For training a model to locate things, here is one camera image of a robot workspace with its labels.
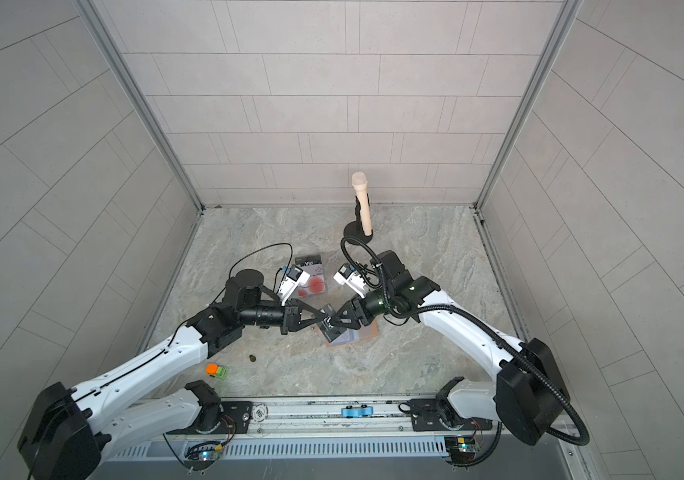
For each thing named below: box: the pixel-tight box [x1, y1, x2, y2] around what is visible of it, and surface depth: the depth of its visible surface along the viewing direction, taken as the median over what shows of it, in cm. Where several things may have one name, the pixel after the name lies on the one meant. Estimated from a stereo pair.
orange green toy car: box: [205, 363, 227, 380], surface depth 78 cm
